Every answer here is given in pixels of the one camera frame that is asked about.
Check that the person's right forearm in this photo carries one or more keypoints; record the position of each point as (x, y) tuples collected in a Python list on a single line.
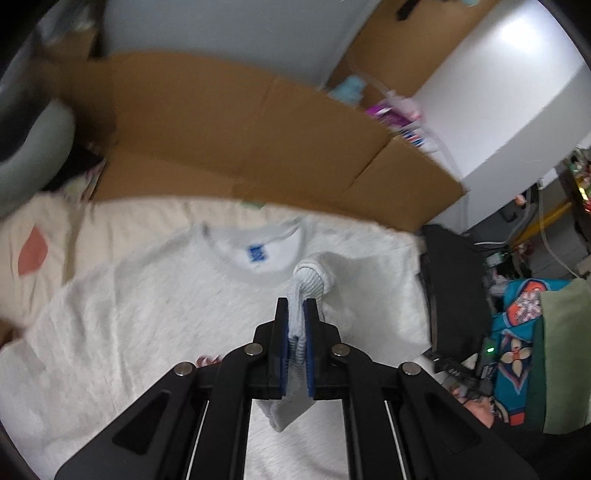
[(540, 457)]

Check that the white and blue packet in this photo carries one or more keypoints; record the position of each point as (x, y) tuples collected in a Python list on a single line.
[(413, 136)]

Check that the brown cardboard sheet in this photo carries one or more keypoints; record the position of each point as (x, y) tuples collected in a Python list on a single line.
[(231, 138)]

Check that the bear print bed sheet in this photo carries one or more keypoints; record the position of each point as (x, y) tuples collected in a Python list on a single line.
[(92, 230)]

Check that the white sweatshirt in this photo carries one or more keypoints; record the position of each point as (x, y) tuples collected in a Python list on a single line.
[(138, 323)]

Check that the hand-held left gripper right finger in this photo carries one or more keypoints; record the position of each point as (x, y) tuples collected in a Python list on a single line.
[(310, 364)]

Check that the person's right hand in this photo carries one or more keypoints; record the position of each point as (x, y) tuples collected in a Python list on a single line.
[(480, 410)]

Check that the green cloth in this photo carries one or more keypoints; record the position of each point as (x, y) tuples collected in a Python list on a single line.
[(565, 360)]

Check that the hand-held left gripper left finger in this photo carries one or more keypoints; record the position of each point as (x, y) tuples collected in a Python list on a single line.
[(282, 369)]

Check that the brown cardboard panel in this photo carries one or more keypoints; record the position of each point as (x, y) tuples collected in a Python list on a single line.
[(415, 41)]

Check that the yellow bar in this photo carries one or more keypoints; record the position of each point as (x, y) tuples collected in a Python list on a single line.
[(540, 226)]

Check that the grey wrapped mattress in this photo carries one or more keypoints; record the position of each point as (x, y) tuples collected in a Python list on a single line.
[(231, 37)]

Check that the purple packet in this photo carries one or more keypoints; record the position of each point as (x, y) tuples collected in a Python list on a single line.
[(382, 110)]

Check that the grey neck pillow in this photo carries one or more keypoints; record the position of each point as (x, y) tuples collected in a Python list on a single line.
[(32, 157)]

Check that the white cabinet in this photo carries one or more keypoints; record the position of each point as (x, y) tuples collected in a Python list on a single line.
[(498, 83)]

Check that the black cloth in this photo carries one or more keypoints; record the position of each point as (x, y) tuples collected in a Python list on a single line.
[(452, 286)]

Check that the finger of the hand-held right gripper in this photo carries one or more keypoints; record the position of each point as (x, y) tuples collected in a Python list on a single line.
[(450, 363)]

